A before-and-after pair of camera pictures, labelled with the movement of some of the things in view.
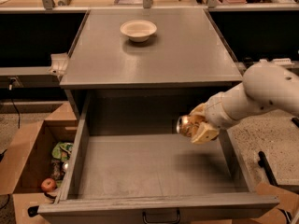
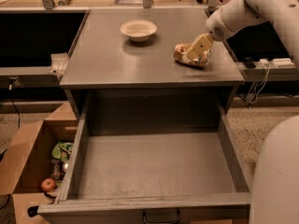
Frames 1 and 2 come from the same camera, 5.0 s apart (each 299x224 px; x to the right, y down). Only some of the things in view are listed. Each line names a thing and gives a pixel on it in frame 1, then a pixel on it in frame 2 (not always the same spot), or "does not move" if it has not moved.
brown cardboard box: [26, 161] does not move
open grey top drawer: [128, 164] does not move
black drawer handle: [163, 222] does not move
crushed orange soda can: [185, 123] -> [179, 53]
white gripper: [217, 110] -> [215, 27]
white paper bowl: [138, 30] does not move
